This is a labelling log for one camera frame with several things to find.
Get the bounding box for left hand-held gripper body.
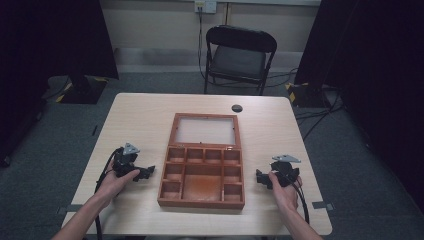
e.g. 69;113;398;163
112;142;148;178

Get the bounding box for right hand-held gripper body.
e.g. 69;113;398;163
269;154;302;188

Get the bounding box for wooden compartment box with lid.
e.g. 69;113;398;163
157;112;246;210

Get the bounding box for person's left hand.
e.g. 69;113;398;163
95;161;141;203

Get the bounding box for person's right hand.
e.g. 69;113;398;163
267;171;303;214

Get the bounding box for grey tape strip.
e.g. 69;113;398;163
311;200;335;212
55;203;83;215

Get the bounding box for black stand base striped tape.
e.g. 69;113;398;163
54;74;110;105
284;80;333;109

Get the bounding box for black folding chair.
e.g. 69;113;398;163
203;24;279;97

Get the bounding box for black curtain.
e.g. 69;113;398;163
294;0;424;214
0;0;120;168

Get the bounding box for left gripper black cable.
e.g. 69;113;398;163
94;147;123;240

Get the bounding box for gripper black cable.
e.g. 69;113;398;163
94;147;123;240
289;179;311;225

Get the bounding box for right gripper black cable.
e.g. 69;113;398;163
289;179;311;225

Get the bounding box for black floor cables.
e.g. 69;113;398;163
266;66;346;143

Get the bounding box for black wall cable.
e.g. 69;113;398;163
197;7;214;84

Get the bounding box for white wall outlet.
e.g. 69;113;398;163
194;0;218;15

